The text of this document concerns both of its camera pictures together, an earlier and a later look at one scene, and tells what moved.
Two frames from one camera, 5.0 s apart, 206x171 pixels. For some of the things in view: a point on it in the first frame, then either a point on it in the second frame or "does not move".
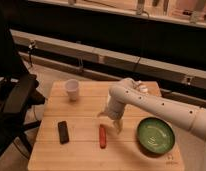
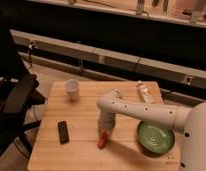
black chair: x=17 y=94 does not move
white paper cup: x=71 y=86 does not move
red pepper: x=102 y=136 does not move
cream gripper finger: x=118 y=123 → x=105 y=131
